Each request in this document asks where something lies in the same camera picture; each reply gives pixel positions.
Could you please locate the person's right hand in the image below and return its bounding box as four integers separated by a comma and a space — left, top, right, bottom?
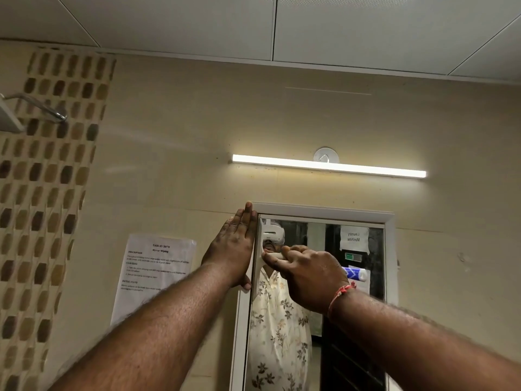
260, 245, 355, 316

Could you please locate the person's left hand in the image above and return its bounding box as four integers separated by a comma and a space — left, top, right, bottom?
201, 202, 259, 291

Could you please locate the white framed mirror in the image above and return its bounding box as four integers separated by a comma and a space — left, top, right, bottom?
229, 201, 396, 391

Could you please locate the person's left forearm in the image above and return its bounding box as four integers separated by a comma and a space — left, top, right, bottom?
48, 261, 244, 391

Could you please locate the person's right forearm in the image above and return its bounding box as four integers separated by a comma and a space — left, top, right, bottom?
329, 286, 521, 391

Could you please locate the red thread wristband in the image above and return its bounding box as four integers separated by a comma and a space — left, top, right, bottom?
327, 281, 357, 323

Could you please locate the printed paper sheet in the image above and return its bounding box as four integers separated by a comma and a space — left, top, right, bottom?
110, 234, 198, 327

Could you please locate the white tube wall light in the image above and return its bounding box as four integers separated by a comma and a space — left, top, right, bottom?
231, 154, 427, 179

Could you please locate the round white wall mount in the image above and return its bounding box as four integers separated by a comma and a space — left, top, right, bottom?
313, 147, 340, 164

